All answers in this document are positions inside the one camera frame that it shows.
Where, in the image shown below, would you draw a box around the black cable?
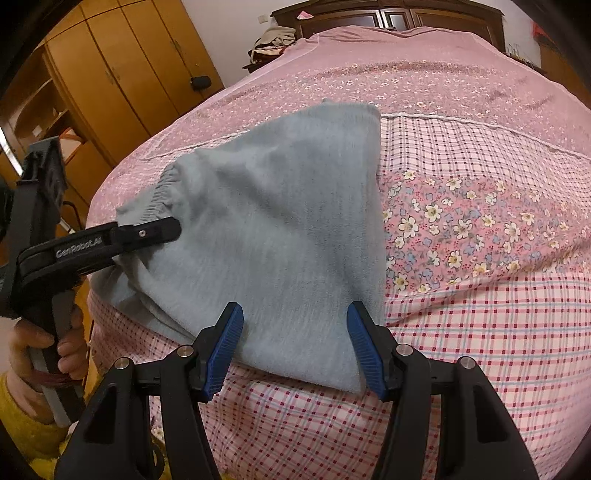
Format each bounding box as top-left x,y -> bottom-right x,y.
60,199 -> 90,232

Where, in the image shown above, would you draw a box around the yellow wooden cabinet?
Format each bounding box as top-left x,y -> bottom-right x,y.
538,44 -> 578,102

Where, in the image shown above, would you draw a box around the grey pants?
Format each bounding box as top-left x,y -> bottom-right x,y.
90,99 -> 389,394

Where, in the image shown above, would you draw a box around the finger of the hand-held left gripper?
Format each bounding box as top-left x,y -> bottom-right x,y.
111,217 -> 182,254

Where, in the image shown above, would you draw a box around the dark wooden headboard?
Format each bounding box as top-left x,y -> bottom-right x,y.
270,0 -> 506,51

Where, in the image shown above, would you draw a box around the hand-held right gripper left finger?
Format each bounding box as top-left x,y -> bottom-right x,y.
54,302 -> 245,480

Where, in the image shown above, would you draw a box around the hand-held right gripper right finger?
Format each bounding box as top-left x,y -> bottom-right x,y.
346,301 -> 540,480

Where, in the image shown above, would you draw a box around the person's left hand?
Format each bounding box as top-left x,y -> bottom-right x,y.
6,305 -> 89,398

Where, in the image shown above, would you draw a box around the yellow wooden wardrobe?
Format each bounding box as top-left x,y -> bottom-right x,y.
0,0 -> 227,232

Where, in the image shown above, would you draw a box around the person's left forearm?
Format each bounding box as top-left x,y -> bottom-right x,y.
0,371 -> 75,467

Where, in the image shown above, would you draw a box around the pile of clothes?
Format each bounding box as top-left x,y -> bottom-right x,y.
249,25 -> 298,65

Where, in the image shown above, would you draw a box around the pink floral bedspread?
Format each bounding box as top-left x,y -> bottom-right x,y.
85,25 -> 591,480

